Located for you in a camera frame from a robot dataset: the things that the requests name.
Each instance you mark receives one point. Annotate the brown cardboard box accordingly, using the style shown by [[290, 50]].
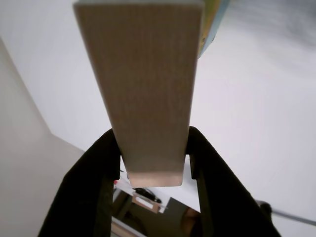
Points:
[[150, 205]]

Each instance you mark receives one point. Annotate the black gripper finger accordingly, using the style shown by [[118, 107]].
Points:
[[81, 187], [227, 197]]

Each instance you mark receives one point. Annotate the black device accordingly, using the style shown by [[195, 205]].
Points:
[[145, 191]]

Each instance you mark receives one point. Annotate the wooden Jenga block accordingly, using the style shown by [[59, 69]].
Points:
[[143, 86]]

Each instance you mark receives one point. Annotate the yellow and teal floral box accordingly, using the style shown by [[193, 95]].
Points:
[[209, 29]]

